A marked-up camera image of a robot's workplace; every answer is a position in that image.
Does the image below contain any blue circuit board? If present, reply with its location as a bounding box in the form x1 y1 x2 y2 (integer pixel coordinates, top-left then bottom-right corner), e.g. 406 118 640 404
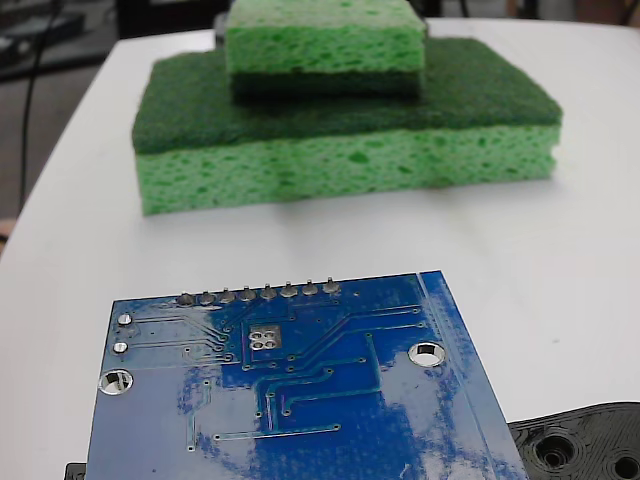
84 269 531 480

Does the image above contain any large green sponge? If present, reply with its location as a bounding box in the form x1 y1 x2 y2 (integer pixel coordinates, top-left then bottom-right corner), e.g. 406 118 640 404
130 37 565 217

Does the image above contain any small green sponge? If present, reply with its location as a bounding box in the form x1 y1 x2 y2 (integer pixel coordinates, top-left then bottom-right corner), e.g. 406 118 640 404
223 0 428 104

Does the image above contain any dark background equipment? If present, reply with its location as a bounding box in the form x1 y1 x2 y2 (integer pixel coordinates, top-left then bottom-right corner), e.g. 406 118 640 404
0 9 87 82

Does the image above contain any black printed bracket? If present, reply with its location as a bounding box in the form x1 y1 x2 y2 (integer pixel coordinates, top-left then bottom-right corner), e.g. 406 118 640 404
64 399 640 480

